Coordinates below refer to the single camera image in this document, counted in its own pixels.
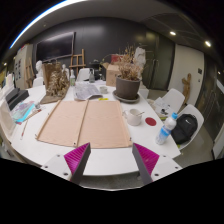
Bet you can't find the dark pot with dried plant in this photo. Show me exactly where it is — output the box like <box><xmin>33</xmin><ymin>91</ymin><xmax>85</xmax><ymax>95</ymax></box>
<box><xmin>114</xmin><ymin>44</ymin><xmax>144</xmax><ymax>100</ymax></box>

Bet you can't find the colourful printed book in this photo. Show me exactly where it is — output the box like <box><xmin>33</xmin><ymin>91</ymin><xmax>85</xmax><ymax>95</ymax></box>
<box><xmin>11</xmin><ymin>100</ymin><xmax>36</xmax><ymax>124</ymax></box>

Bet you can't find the white box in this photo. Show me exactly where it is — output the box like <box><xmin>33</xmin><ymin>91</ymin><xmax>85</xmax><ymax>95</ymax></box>
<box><xmin>0</xmin><ymin>98</ymin><xmax>17</xmax><ymax>136</ymax></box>

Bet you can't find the pale green spray bottle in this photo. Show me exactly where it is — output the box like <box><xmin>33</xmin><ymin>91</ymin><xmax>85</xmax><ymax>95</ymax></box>
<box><xmin>69</xmin><ymin>69</ymin><xmax>77</xmax><ymax>88</ymax></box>

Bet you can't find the stack of white papers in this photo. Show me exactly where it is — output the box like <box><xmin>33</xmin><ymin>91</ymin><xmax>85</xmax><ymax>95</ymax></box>
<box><xmin>151</xmin><ymin>96</ymin><xmax>174</xmax><ymax>119</ymax></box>

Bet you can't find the white chair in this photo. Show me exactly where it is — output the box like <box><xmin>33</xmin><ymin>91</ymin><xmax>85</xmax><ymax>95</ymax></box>
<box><xmin>161</xmin><ymin>87</ymin><xmax>186</xmax><ymax>114</ymax></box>
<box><xmin>76</xmin><ymin>67</ymin><xmax>92</xmax><ymax>83</ymax></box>
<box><xmin>176</xmin><ymin>103</ymin><xmax>205</xmax><ymax>151</ymax></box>

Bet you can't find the carved brown wooden sculpture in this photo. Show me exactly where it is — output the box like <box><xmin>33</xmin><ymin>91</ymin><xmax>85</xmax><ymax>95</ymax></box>
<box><xmin>40</xmin><ymin>61</ymin><xmax>71</xmax><ymax>105</ymax></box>

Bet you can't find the tall white plaster statue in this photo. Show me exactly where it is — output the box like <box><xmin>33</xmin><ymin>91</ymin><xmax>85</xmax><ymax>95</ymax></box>
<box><xmin>133</xmin><ymin>46</ymin><xmax>147</xmax><ymax>69</ymax></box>

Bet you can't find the small white plaster bust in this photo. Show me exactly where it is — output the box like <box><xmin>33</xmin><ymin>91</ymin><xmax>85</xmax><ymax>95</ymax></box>
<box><xmin>61</xmin><ymin>63</ymin><xmax>70</xmax><ymax>80</ymax></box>
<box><xmin>34</xmin><ymin>59</ymin><xmax>44</xmax><ymax>79</ymax></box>

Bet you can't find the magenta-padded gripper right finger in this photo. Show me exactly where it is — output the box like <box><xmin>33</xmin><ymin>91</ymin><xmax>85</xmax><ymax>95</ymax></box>
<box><xmin>132</xmin><ymin>142</ymin><xmax>183</xmax><ymax>186</ymax></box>

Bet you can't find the grey plant saucer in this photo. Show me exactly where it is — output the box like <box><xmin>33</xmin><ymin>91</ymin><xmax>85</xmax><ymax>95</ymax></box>
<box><xmin>112</xmin><ymin>89</ymin><xmax>141</xmax><ymax>104</ymax></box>

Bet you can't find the black backpack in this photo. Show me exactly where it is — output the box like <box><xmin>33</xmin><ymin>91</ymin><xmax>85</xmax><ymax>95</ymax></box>
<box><xmin>170</xmin><ymin>113</ymin><xmax>199</xmax><ymax>145</ymax></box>

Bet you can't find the white cup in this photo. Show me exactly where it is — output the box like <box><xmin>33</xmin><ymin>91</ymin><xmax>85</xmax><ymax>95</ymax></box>
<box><xmin>123</xmin><ymin>108</ymin><xmax>144</xmax><ymax>127</ymax></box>

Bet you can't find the white bottle with blue cap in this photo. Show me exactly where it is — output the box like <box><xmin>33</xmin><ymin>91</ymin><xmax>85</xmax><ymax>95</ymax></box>
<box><xmin>155</xmin><ymin>112</ymin><xmax>179</xmax><ymax>146</ymax></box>

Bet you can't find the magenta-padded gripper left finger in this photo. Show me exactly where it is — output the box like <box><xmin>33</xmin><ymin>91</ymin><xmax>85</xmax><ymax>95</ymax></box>
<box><xmin>41</xmin><ymin>142</ymin><xmax>92</xmax><ymax>185</ymax></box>

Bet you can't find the flat round red coaster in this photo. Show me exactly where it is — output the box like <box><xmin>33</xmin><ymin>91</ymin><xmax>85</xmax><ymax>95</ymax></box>
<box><xmin>144</xmin><ymin>116</ymin><xmax>158</xmax><ymax>127</ymax></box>

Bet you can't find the dark wall screen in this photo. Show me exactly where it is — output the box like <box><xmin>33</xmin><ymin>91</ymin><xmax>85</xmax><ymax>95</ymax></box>
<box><xmin>35</xmin><ymin>31</ymin><xmax>76</xmax><ymax>63</ymax></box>

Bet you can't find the light wooden drawing board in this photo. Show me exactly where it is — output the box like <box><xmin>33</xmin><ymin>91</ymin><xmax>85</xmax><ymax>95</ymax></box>
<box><xmin>34</xmin><ymin>99</ymin><xmax>133</xmax><ymax>149</ymax></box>

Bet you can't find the black box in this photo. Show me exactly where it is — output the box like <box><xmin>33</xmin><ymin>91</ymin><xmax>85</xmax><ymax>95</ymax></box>
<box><xmin>4</xmin><ymin>87</ymin><xmax>30</xmax><ymax>111</ymax></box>

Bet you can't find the wooden easel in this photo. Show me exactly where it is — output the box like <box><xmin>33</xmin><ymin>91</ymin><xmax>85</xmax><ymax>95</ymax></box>
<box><xmin>69</xmin><ymin>48</ymin><xmax>87</xmax><ymax>78</ymax></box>

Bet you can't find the wooden figure sculpture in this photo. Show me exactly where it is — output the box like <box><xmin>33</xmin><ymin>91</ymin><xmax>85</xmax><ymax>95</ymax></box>
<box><xmin>181</xmin><ymin>73</ymin><xmax>193</xmax><ymax>104</ymax></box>

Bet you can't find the newspaper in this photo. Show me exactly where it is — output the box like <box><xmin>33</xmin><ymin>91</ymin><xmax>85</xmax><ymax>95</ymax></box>
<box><xmin>73</xmin><ymin>81</ymin><xmax>104</xmax><ymax>101</ymax></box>

